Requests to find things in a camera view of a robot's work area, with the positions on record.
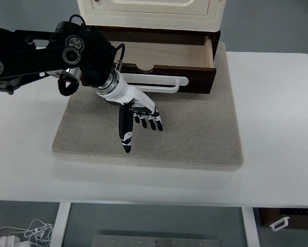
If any brown box with white handle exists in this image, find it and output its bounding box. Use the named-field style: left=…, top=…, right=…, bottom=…
left=258, top=208, right=308, bottom=232

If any beige square cushion mat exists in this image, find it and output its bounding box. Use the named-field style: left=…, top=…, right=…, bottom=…
left=52, top=43, right=243, bottom=171

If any white drawer handle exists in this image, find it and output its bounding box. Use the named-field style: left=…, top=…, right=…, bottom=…
left=121, top=73, right=189, bottom=94

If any white table leg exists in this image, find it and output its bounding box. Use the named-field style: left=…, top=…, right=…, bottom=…
left=49, top=202, right=71, bottom=247
left=241, top=207, right=260, bottom=247

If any cream upper cabinet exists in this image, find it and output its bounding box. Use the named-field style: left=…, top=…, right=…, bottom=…
left=77, top=0, right=226, bottom=32

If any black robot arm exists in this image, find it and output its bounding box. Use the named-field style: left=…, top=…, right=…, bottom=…
left=0, top=20, right=162, bottom=152

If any white cable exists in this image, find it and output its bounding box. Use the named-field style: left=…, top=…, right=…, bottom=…
left=0, top=219, right=55, bottom=247

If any dark wooden drawer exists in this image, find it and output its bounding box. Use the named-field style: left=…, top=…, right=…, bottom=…
left=110, top=40, right=216, bottom=94

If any white right table leg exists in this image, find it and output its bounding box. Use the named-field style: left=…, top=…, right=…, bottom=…
left=241, top=207, right=260, bottom=247

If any white power adapter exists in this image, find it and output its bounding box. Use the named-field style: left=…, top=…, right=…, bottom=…
left=0, top=235, right=21, bottom=247

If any white left table leg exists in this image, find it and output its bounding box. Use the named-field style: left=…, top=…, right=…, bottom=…
left=49, top=202, right=71, bottom=247

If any dark wooden cabinet frame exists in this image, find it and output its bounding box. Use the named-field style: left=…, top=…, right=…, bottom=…
left=95, top=25, right=221, bottom=55

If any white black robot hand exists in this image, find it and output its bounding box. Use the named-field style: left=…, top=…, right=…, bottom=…
left=95, top=72, right=163, bottom=153

